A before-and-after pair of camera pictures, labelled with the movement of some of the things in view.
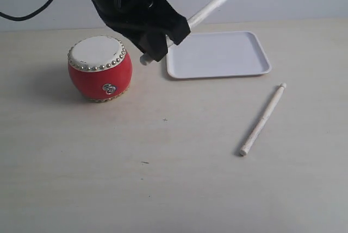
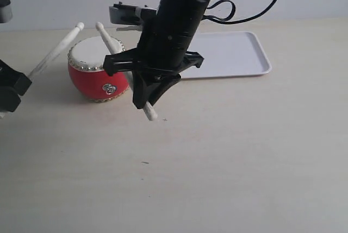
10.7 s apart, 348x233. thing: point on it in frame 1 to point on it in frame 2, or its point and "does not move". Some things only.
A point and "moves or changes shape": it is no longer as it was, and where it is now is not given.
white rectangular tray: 217,54 does not move
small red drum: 100,67 does not move
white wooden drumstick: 194,18 moves or changes shape
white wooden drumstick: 246,149 to 147,107
